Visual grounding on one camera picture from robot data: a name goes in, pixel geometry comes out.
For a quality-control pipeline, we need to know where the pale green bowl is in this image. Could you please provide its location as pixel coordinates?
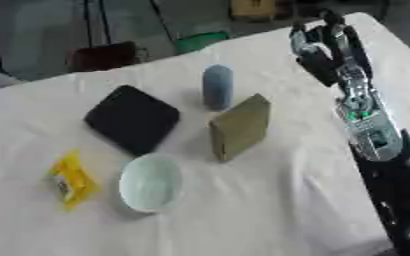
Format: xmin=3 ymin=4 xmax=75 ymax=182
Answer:
xmin=117 ymin=152 xmax=184 ymax=214

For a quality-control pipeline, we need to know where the green bin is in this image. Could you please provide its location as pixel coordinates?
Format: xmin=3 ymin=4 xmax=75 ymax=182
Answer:
xmin=171 ymin=31 xmax=232 ymax=55

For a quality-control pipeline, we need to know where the brown chair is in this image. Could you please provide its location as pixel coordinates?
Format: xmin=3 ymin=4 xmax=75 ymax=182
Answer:
xmin=65 ymin=40 xmax=151 ymax=73

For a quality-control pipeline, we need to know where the blue cylinder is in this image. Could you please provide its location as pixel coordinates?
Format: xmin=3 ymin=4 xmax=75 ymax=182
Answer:
xmin=201 ymin=64 xmax=235 ymax=111

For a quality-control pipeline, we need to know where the yellow snack packet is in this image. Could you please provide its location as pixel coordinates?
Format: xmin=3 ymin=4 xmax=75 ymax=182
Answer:
xmin=45 ymin=148 xmax=102 ymax=211

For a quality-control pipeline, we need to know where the tan cardboard box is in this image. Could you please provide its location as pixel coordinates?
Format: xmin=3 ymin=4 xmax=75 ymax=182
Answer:
xmin=229 ymin=0 xmax=279 ymax=19

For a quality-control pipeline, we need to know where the black square box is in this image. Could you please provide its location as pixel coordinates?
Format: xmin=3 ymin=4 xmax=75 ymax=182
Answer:
xmin=82 ymin=84 xmax=183 ymax=157

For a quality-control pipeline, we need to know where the black tripod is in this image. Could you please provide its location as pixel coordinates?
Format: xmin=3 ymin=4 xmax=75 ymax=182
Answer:
xmin=82 ymin=0 xmax=114 ymax=48

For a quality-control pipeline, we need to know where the olive rectangular block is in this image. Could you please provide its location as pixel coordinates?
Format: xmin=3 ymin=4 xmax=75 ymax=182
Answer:
xmin=206 ymin=93 xmax=274 ymax=163

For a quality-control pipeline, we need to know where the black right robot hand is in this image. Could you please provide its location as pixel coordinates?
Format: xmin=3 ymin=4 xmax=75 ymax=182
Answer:
xmin=287 ymin=9 xmax=375 ymax=88

